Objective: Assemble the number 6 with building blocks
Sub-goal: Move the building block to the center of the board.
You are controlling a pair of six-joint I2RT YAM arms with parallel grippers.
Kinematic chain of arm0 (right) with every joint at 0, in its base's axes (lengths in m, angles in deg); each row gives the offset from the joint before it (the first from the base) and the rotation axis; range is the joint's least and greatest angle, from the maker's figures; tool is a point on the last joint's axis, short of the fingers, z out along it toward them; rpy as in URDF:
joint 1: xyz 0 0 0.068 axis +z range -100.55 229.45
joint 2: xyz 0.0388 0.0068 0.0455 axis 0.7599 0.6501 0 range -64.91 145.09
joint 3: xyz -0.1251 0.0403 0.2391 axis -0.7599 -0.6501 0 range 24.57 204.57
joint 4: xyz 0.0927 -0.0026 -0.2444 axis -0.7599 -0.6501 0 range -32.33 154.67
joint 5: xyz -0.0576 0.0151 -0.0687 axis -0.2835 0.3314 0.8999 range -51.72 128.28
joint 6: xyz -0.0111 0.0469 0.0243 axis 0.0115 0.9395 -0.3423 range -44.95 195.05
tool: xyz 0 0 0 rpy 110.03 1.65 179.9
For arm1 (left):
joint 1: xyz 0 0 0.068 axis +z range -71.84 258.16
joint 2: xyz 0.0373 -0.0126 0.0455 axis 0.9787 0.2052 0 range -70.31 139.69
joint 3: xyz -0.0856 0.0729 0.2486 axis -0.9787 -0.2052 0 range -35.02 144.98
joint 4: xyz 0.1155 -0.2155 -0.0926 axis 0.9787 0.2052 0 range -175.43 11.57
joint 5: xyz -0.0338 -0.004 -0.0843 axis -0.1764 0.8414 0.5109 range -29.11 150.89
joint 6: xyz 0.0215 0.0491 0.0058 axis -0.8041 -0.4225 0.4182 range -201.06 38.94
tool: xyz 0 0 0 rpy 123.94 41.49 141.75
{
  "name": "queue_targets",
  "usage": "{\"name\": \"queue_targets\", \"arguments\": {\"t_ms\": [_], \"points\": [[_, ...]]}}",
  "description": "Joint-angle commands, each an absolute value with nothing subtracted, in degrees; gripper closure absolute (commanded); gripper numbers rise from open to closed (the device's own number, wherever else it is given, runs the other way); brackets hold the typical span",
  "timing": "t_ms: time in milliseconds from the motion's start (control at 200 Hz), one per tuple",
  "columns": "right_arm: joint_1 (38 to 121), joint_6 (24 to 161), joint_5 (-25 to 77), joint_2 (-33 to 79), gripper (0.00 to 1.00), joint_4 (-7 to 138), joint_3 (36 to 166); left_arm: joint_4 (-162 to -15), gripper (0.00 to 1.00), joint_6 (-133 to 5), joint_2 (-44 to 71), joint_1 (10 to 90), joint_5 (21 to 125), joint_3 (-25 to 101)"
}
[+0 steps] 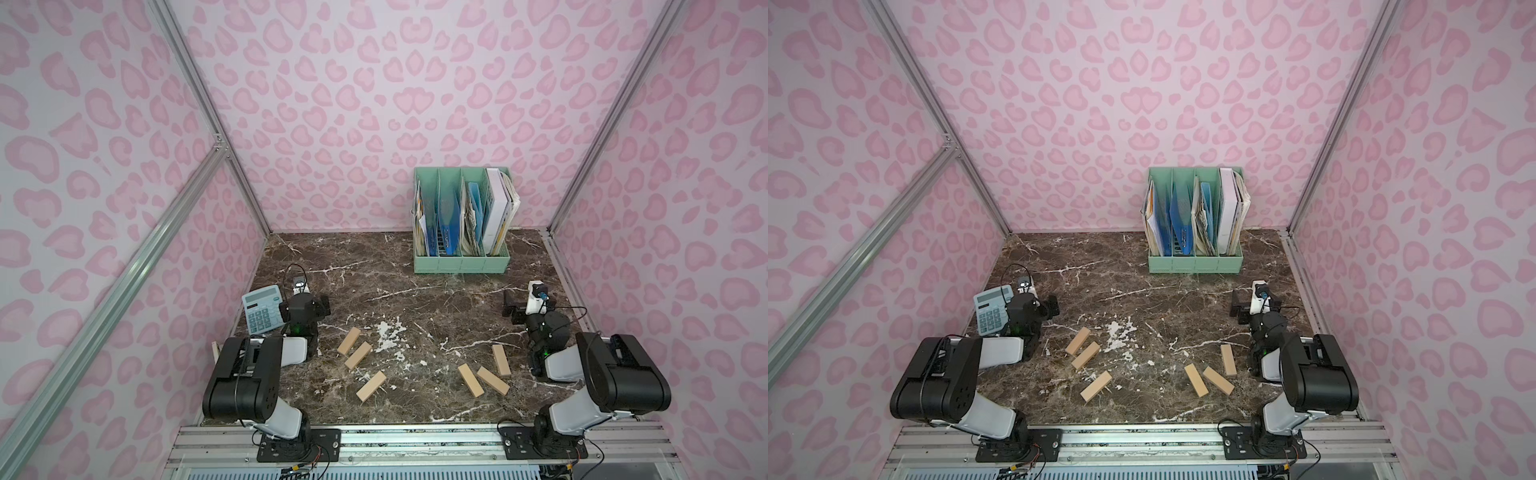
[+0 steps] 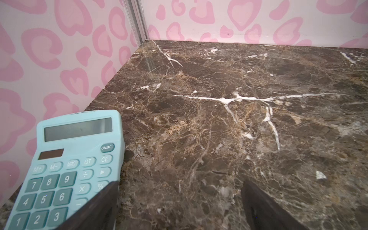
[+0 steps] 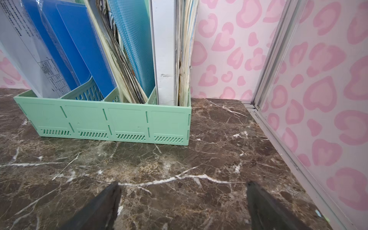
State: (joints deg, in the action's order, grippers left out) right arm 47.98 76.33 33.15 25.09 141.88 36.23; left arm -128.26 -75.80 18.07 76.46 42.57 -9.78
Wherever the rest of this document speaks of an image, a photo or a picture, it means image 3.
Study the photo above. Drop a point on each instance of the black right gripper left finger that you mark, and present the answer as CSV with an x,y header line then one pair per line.
x,y
100,213

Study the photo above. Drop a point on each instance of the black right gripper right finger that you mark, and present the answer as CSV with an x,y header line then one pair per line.
x,y
267,213

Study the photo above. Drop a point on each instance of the green plastic file organizer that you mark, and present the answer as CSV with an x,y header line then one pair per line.
x,y
84,113

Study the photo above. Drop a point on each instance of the blue plastic folders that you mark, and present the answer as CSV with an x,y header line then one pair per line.
x,y
68,34

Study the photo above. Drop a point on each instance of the clear sleeve printed paper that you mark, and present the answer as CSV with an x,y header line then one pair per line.
x,y
31,54

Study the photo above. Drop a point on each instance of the teal mesh folder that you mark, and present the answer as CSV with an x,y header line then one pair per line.
x,y
133,23

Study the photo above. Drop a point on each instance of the white thick binder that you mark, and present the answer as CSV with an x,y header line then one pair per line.
x,y
163,29

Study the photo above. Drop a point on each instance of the stack of paper magazines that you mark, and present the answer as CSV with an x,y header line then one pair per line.
x,y
186,13

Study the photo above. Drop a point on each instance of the aluminium corner frame post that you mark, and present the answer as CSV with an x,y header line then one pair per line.
x,y
284,32

